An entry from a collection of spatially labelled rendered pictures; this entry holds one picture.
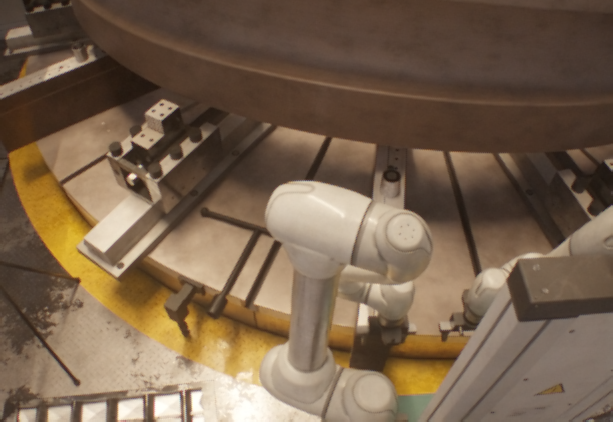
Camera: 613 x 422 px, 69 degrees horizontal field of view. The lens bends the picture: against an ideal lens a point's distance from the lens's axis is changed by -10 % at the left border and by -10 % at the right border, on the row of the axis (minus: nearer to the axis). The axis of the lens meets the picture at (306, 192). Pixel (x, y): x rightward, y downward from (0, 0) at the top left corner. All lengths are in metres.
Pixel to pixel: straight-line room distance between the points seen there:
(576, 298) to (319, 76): 1.51
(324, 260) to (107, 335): 1.87
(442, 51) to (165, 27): 1.21
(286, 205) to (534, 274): 0.49
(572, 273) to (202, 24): 1.87
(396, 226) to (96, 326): 2.08
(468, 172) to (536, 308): 2.28
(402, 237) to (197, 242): 1.69
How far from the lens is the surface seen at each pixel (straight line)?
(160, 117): 2.29
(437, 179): 2.73
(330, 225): 0.88
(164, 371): 2.48
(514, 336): 0.63
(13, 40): 4.33
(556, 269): 0.60
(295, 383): 1.31
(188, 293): 2.29
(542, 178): 2.74
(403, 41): 1.92
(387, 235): 0.84
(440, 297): 2.28
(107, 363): 2.58
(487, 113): 1.97
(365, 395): 1.31
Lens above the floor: 2.23
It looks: 48 degrees down
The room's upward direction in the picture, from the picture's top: straight up
